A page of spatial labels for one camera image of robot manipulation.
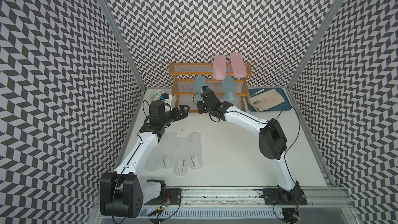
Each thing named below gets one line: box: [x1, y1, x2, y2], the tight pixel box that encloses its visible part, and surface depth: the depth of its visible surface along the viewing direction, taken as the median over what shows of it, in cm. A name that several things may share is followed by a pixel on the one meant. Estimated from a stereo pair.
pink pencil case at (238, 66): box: [230, 52, 247, 79], surface depth 90 cm
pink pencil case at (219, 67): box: [212, 54, 227, 81], surface depth 87 cm
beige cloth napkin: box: [246, 88, 286, 112], surface depth 111 cm
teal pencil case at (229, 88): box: [221, 75, 236, 102], surface depth 95 cm
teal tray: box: [246, 87, 292, 112], surface depth 110 cm
